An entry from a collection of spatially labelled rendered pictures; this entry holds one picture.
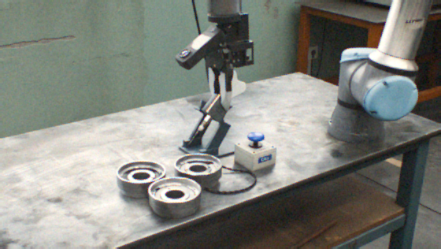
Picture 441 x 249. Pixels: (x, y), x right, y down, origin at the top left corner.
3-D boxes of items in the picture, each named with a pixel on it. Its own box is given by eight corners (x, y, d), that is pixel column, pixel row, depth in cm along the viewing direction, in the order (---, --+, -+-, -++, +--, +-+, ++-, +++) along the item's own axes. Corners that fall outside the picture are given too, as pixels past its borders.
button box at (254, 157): (253, 172, 134) (253, 153, 132) (234, 161, 139) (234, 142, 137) (279, 163, 138) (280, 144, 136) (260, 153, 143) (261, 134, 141)
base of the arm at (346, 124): (353, 117, 166) (357, 84, 162) (396, 135, 155) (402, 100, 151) (315, 129, 158) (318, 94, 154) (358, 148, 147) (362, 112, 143)
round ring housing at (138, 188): (119, 202, 120) (118, 184, 118) (115, 179, 129) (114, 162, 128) (169, 197, 122) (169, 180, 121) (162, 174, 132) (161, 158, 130)
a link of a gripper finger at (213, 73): (236, 102, 136) (238, 65, 132) (215, 108, 133) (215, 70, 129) (229, 98, 138) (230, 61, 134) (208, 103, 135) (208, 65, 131)
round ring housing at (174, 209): (210, 202, 121) (210, 184, 119) (183, 226, 112) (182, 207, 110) (168, 189, 125) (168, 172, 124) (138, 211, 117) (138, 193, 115)
